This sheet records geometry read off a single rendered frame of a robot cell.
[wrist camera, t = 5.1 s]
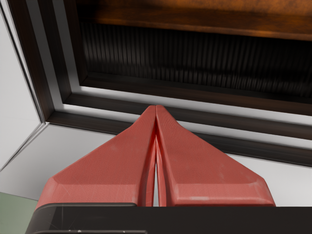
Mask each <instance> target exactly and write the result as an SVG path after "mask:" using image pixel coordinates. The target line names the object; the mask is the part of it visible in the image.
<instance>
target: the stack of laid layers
mask: <svg viewBox="0 0 312 234"><path fill-rule="evenodd" d="M0 4H1V7H2V10H3V13H4V16H5V18H6V21H7V24H8V27H9V30H10V33H11V36H12V38H13V41H14V44H15V47H16V50H17V53H18V56H19V58H20V61H21V64H22V67H23V70H24V73H25V75H26V79H27V81H28V84H29V87H30V90H31V93H32V96H33V99H34V101H35V104H36V107H37V110H38V112H39V116H40V119H41V121H42V124H41V125H40V126H39V127H38V128H37V129H36V130H35V132H34V133H33V134H32V135H31V136H30V137H29V139H28V140H27V141H26V142H25V143H24V144H23V146H22V147H21V148H20V149H19V150H18V151H17V153H16V154H15V155H14V156H13V157H15V156H16V155H17V154H18V153H19V152H20V151H21V150H22V149H23V148H24V147H25V146H26V145H27V144H28V143H29V142H30V141H31V140H32V139H33V138H34V137H35V136H36V135H37V134H38V133H39V132H40V131H41V130H42V129H44V128H45V127H46V126H47V125H48V124H57V125H62V126H68V127H74V128H80V129H86V130H93V131H100V132H105V133H111V134H117V135H118V134H119V133H121V132H123V131H124V130H126V129H127V128H129V127H130V126H131V125H132V124H133V123H134V122H135V121H136V120H137V119H138V118H139V117H140V116H141V115H142V114H143V112H144V111H145V110H146V109H147V108H148V107H149V106H150V105H155V106H156V105H162V106H164V107H165V109H166V110H167V111H168V112H169V113H170V114H171V115H172V117H173V118H174V119H175V120H176V121H177V122H178V123H179V124H180V125H181V126H182V127H184V128H185V129H187V130H189V131H190V132H192V133H193V134H195V135H197V136H198V137H199V138H201V139H203V140H204V141H206V142H207V143H209V144H211V145H212V146H214V147H216V148H217V149H219V150H220V151H222V152H227V153H233V154H239V155H245V156H252V157H258V158H264V159H270V160H276V161H281V162H287V163H295V164H301V165H306V166H312V104H304V103H296V102H288V101H281V100H273V99H265V98H258V97H247V96H240V95H232V94H224V93H217V92H209V91H199V90H191V89H183V88H175V87H168V86H160V85H153V84H142V83H134V82H127V81H119V80H112V79H104V78H93V77H88V73H87V68H86V62H85V54H84V49H83V43H82V37H81V31H80V26H79V20H78V12H77V7H76V1H75V0H0ZM13 157H12V158H13ZM12 158H11V159H12Z"/></svg>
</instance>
